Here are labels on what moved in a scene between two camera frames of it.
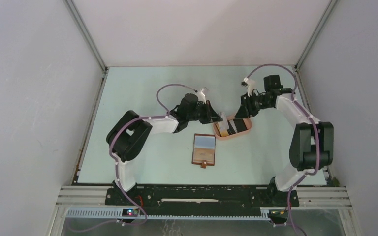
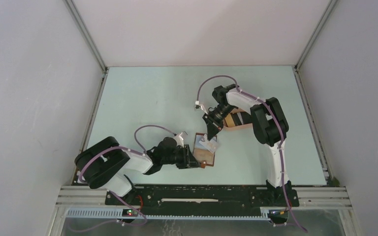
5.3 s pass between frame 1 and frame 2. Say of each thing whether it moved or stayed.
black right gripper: moved
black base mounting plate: stayed
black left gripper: moved
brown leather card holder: stayed
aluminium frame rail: stayed
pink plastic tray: moved
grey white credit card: moved
